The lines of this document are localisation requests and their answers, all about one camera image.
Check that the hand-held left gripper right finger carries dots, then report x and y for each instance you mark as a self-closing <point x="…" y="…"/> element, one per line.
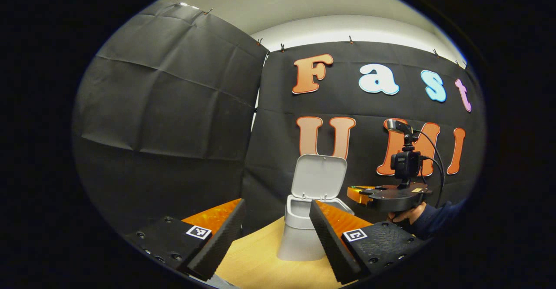
<point x="328" y="241"/>

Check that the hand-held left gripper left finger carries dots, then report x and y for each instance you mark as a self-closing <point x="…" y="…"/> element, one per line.
<point x="226" y="237"/>

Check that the white desktop garbage bin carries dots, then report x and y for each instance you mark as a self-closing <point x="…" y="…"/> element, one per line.
<point x="319" y="176"/>

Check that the black backdrop cloth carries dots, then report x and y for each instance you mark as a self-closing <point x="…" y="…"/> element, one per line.
<point x="173" y="128"/>

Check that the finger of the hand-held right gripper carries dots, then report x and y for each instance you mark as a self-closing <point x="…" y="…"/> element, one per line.
<point x="359" y="194"/>

